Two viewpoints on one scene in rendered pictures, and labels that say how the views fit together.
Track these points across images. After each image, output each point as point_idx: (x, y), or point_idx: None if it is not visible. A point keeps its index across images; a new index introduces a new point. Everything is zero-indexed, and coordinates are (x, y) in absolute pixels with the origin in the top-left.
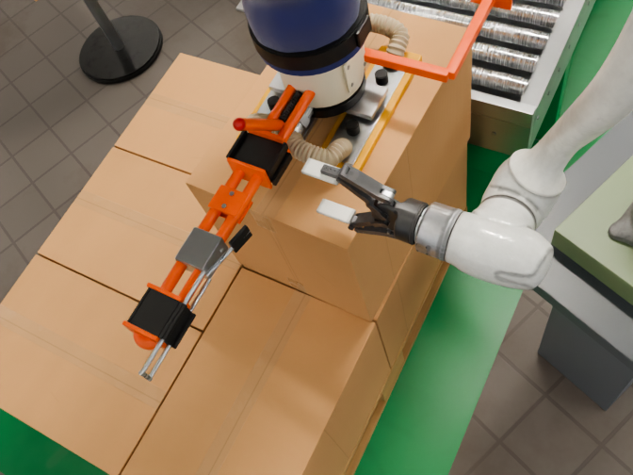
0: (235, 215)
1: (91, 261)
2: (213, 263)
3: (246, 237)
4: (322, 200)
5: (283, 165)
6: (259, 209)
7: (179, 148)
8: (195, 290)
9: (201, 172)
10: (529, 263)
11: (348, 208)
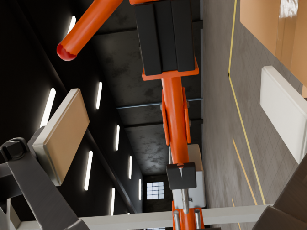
0: (166, 143)
1: None
2: (187, 196)
3: (186, 174)
4: (261, 73)
5: (173, 34)
6: (277, 54)
7: None
8: (188, 224)
9: (242, 3)
10: None
11: (295, 110)
